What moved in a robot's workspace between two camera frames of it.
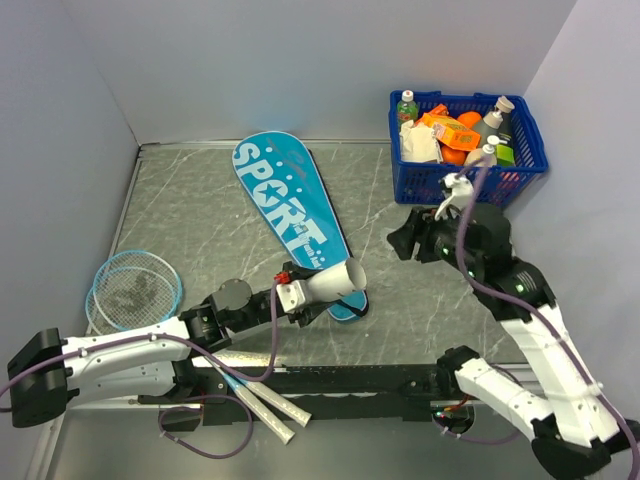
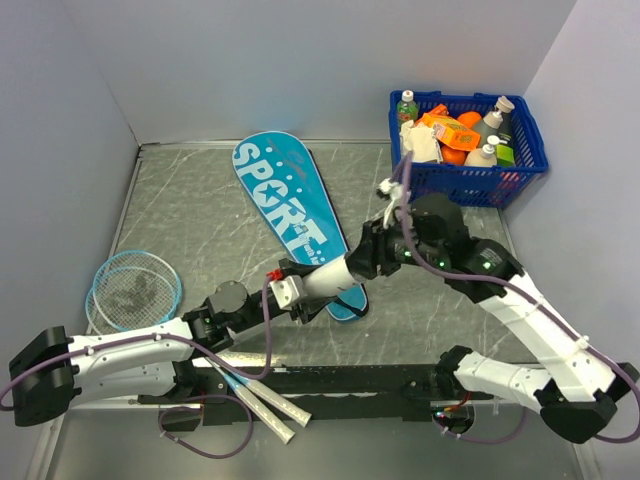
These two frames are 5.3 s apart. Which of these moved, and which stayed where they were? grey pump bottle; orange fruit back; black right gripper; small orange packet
Moved: black right gripper
Stayed: small orange packet; orange fruit back; grey pump bottle
